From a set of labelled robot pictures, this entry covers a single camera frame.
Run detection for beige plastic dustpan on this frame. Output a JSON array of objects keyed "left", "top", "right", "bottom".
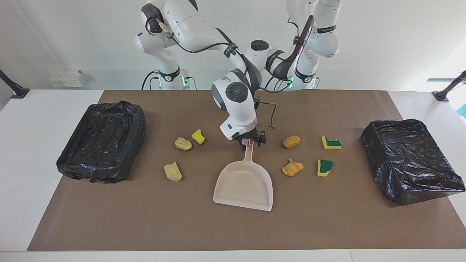
[{"left": 213, "top": 140, "right": 273, "bottom": 212}]

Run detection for green yellow trapezoid sponge piece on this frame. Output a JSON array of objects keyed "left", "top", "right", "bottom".
[{"left": 317, "top": 159, "right": 334, "bottom": 178}]

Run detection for green yellow notched sponge piece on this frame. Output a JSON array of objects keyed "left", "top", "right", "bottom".
[{"left": 321, "top": 135, "right": 342, "bottom": 150}]

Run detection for white wall power sockets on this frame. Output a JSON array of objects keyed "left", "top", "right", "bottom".
[{"left": 48, "top": 69, "right": 87, "bottom": 88}]

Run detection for black bag lined bin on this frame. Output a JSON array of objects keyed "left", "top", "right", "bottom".
[
  {"left": 361, "top": 119, "right": 466, "bottom": 206},
  {"left": 56, "top": 101, "right": 147, "bottom": 184}
]

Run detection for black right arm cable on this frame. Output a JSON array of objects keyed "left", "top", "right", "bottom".
[{"left": 146, "top": 15, "right": 277, "bottom": 130}]

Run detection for rounded pale foam chunk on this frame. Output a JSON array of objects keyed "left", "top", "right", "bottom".
[{"left": 175, "top": 137, "right": 193, "bottom": 151}]

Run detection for black camera stand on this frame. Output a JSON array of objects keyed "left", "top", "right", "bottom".
[
  {"left": 0, "top": 69, "right": 30, "bottom": 99},
  {"left": 432, "top": 70, "right": 466, "bottom": 102}
]

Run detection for brown paper table mat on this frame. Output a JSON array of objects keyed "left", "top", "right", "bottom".
[{"left": 27, "top": 90, "right": 466, "bottom": 251}]

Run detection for orange striped bread piece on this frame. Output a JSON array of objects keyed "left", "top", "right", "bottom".
[{"left": 281, "top": 158, "right": 304, "bottom": 177}]

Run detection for angular pale foam chunk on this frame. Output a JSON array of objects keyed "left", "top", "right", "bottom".
[{"left": 163, "top": 162, "right": 182, "bottom": 182}]

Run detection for brown bread roll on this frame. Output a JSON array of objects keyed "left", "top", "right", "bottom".
[{"left": 283, "top": 135, "right": 301, "bottom": 149}]

